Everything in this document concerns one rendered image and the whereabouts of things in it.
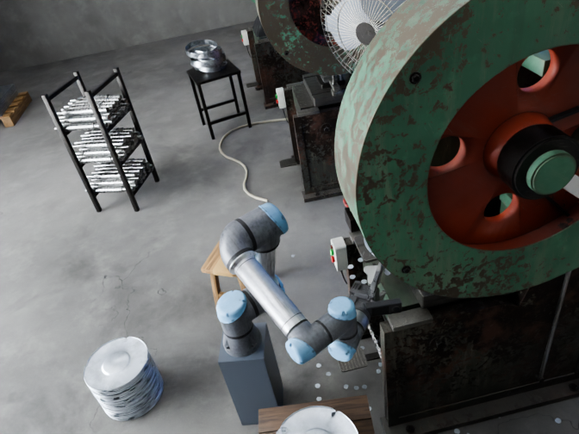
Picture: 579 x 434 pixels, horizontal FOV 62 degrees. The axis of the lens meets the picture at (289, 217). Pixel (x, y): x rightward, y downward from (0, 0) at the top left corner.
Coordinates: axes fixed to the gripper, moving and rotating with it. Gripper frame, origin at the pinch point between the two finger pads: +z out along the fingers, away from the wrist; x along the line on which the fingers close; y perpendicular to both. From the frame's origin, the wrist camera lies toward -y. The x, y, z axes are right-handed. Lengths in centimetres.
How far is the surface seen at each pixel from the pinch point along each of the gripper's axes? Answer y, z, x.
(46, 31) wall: 638, 362, 24
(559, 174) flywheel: -44, -14, -54
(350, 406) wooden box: 6, -26, 43
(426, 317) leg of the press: -14.3, -1.4, 14.0
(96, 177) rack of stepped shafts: 252, 81, 48
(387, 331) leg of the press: -3.2, -9.8, 16.1
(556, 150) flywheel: -43, -12, -59
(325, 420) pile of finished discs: 11, -36, 39
